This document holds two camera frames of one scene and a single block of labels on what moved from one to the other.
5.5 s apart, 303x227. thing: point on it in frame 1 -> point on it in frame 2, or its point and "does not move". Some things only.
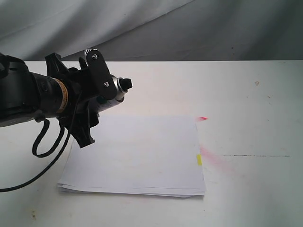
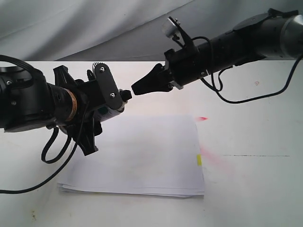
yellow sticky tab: x=199 y=160 does not move
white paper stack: x=151 y=156 does not move
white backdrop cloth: x=153 y=30 does not move
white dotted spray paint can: x=123 y=85 -> x=104 y=112
